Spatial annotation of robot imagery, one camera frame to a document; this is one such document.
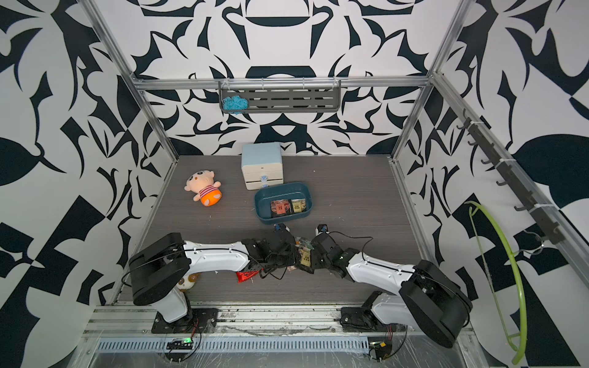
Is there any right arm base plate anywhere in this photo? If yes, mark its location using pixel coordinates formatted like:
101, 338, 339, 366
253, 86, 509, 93
339, 307, 397, 333

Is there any green hose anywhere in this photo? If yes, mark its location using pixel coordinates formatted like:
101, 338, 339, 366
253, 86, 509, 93
465, 200, 529, 365

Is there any controller board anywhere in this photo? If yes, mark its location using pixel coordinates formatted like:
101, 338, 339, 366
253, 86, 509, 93
165, 338, 194, 352
368, 341, 393, 362

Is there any lower red tea bag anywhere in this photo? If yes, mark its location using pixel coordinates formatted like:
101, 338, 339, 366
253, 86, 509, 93
236, 271, 259, 283

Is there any beige label floral tea bag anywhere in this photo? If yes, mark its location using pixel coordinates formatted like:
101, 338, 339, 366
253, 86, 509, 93
298, 246, 312, 269

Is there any brown white plush toy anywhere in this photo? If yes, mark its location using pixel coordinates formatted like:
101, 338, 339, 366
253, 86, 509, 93
176, 273, 200, 292

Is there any left controller board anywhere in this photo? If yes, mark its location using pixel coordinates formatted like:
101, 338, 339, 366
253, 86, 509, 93
165, 338, 194, 352

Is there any white blue drawer cabinet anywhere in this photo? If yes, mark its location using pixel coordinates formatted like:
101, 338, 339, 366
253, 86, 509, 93
241, 143, 284, 190

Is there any white cable duct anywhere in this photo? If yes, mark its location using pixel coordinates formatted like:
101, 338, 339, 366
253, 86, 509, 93
96, 336, 370, 354

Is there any pink label tea bag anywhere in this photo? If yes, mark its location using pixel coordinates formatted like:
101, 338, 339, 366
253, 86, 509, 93
271, 199, 291, 218

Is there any yellow label tea bag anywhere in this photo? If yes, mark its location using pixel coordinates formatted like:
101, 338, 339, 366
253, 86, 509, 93
290, 199, 307, 214

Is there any grey wall shelf rack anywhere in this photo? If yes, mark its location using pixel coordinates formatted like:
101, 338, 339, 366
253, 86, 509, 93
218, 78, 342, 113

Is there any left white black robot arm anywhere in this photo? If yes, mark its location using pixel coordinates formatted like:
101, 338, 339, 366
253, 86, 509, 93
127, 224, 299, 323

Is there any pink plush doll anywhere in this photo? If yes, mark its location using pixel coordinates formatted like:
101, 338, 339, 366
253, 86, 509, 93
184, 170, 222, 207

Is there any teal plastic storage box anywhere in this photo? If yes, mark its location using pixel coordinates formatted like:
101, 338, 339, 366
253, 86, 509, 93
254, 182, 314, 225

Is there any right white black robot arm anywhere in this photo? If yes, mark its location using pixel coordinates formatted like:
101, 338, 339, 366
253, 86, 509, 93
310, 232, 472, 348

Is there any right controller board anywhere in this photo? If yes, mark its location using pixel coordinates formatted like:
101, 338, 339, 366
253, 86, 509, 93
368, 341, 393, 362

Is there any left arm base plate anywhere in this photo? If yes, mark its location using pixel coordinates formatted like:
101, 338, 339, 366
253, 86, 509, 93
151, 308, 219, 334

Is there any blue scrunchie bundle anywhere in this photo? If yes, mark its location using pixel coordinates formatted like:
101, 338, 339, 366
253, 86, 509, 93
222, 96, 249, 114

